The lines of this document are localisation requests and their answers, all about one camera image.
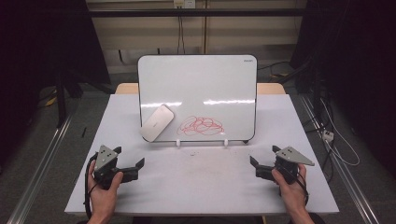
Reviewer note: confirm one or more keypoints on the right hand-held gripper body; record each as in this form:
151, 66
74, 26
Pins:
288, 161

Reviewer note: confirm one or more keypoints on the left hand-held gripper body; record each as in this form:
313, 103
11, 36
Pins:
106, 161

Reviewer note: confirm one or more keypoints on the white whiteboard eraser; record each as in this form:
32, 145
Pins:
157, 123

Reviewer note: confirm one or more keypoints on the white whiteboard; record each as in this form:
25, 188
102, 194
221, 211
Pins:
202, 87

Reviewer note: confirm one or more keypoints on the person's right hand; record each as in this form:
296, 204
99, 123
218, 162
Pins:
291, 193

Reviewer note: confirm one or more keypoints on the person's left hand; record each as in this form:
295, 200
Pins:
102, 199

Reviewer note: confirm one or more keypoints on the black whiteboard foot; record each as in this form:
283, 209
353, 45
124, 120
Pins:
246, 142

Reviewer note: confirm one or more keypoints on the white power strip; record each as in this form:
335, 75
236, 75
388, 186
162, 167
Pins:
328, 135

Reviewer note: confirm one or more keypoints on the white whiteboard stand clip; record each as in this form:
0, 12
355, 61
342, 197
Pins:
178, 143
225, 142

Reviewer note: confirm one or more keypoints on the black metal stand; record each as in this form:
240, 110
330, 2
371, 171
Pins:
61, 102

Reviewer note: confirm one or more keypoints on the yellow floor tape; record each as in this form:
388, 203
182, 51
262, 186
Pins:
51, 101

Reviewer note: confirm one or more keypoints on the dark curtain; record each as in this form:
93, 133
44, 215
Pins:
367, 62
37, 46

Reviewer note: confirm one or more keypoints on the black horizontal bar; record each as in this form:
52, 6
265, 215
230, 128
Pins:
196, 12

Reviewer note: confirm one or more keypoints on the aluminium floor rail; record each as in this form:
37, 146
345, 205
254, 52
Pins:
351, 186
40, 161

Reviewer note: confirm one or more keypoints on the white wall socket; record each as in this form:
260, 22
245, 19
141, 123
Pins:
184, 3

